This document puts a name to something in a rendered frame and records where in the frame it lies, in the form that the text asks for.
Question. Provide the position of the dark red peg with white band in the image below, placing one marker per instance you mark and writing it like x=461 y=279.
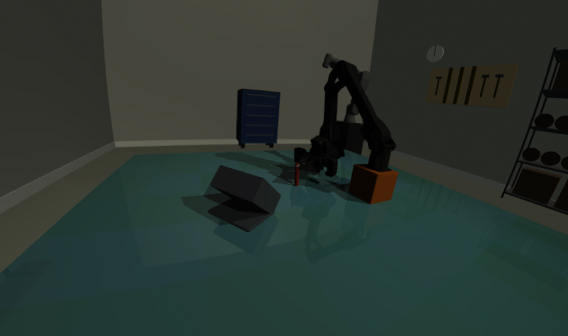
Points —
x=297 y=174

